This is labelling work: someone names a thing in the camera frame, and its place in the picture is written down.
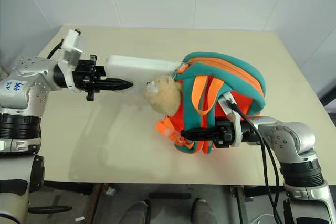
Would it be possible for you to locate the beige plush bear toy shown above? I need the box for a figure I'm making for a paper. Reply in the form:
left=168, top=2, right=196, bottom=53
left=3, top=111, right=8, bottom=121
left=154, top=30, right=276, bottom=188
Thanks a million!
left=142, top=74, right=184, bottom=117

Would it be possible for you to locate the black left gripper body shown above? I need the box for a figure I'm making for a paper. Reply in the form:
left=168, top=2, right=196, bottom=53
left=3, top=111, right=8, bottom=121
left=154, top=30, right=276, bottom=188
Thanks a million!
left=72, top=55, right=102, bottom=102

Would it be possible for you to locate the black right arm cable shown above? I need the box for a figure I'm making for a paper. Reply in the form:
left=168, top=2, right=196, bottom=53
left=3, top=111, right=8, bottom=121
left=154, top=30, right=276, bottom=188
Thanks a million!
left=226, top=100, right=284, bottom=224

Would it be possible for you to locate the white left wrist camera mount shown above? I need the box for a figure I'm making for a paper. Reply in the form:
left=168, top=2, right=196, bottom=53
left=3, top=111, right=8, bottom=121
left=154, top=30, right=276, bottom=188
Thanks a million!
left=57, top=28, right=83, bottom=94

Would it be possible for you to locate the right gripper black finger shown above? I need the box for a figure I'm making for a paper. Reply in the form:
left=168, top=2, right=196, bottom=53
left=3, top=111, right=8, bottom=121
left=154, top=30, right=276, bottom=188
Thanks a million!
left=183, top=134, right=217, bottom=143
left=181, top=127, right=218, bottom=138

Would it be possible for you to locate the grey rounded shape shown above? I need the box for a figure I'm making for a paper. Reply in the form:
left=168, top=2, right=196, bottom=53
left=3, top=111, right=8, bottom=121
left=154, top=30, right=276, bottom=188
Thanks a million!
left=192, top=198, right=217, bottom=224
left=125, top=199, right=152, bottom=224

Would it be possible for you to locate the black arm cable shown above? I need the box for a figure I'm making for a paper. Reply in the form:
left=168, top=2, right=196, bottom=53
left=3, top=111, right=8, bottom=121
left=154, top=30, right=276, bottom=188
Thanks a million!
left=226, top=100, right=284, bottom=224
left=47, top=39, right=65, bottom=60

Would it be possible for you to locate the orange and teal backpack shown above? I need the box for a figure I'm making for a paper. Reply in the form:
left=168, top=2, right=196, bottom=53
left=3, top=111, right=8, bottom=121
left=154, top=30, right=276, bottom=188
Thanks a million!
left=155, top=51, right=267, bottom=155

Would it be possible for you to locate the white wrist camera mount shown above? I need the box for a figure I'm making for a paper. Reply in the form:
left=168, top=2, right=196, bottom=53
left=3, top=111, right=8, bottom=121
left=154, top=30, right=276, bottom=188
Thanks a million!
left=217, top=92, right=242, bottom=148
left=57, top=28, right=83, bottom=94

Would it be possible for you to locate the long white box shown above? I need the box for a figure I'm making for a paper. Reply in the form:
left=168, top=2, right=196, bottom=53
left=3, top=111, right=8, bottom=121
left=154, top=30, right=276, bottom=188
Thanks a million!
left=104, top=55, right=182, bottom=78

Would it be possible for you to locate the black chair frame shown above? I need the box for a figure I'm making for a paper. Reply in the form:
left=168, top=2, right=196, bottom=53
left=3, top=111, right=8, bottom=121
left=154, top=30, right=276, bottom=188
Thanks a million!
left=319, top=83, right=336, bottom=126

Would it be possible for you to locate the black pointed floor bar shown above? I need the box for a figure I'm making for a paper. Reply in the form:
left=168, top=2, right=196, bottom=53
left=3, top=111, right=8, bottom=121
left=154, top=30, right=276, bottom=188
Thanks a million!
left=28, top=205, right=73, bottom=214

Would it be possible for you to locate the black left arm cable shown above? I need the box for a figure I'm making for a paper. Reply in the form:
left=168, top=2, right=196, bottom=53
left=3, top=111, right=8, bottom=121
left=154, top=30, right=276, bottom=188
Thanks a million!
left=47, top=39, right=65, bottom=60

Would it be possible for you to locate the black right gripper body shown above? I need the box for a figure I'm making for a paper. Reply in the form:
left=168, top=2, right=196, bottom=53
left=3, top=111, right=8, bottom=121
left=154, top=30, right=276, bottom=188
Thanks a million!
left=213, top=120, right=235, bottom=150

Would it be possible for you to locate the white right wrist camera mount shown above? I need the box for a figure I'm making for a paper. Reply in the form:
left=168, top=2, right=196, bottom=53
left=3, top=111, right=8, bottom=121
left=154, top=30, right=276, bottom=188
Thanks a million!
left=217, top=92, right=242, bottom=148

